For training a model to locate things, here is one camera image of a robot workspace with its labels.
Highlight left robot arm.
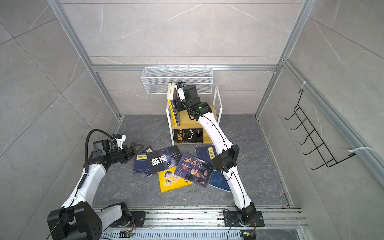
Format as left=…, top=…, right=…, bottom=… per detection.
left=47, top=136, right=144, bottom=240

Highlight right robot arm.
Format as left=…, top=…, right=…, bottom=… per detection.
left=176, top=82, right=265, bottom=227

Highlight dark blue book left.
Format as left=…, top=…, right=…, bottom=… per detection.
left=133, top=147, right=153, bottom=178

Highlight black book white characters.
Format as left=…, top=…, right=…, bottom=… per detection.
left=147, top=146, right=182, bottom=175

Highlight black book lower shelf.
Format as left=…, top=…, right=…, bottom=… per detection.
left=173, top=129, right=204, bottom=144

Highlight yellow cartoon book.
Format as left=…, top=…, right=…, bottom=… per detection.
left=158, top=167, right=193, bottom=193

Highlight navy book yellow label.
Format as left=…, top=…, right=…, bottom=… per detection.
left=196, top=145, right=217, bottom=171

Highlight blue book yellow label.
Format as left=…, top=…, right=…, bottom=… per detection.
left=209, top=171, right=231, bottom=193

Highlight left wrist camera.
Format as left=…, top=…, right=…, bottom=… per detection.
left=113, top=134, right=126, bottom=150

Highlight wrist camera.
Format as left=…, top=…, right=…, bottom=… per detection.
left=177, top=82, right=185, bottom=101
left=113, top=134, right=126, bottom=150

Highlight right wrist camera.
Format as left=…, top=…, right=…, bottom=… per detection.
left=177, top=82, right=185, bottom=101

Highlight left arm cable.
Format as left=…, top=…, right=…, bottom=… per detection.
left=83, top=128, right=113, bottom=173

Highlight white wire mesh basket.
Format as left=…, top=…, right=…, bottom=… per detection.
left=141, top=67, right=214, bottom=95

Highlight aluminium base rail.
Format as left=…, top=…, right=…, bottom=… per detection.
left=97, top=206, right=314, bottom=240

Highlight black wall hook rack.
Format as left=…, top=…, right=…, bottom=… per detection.
left=285, top=89, right=356, bottom=171

